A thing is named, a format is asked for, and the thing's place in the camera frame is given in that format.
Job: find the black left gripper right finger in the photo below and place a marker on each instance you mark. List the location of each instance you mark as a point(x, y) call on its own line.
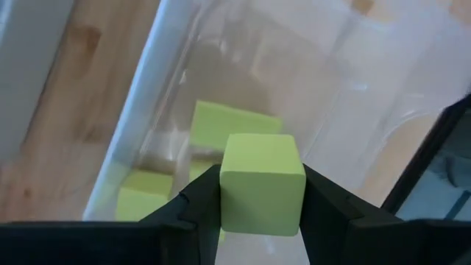
point(327, 228)

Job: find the black aluminium table frame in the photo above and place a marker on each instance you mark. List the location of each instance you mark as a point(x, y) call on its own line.
point(423, 154)

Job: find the small green cube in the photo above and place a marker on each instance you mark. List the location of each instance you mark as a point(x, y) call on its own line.
point(263, 184)
point(143, 198)

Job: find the clear plastic bin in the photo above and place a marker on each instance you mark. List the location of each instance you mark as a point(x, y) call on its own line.
point(294, 73)

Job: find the green rectangular block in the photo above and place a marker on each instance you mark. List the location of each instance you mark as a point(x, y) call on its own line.
point(235, 125)
point(200, 170)

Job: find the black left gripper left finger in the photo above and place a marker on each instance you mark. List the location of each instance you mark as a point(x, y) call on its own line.
point(202, 213)

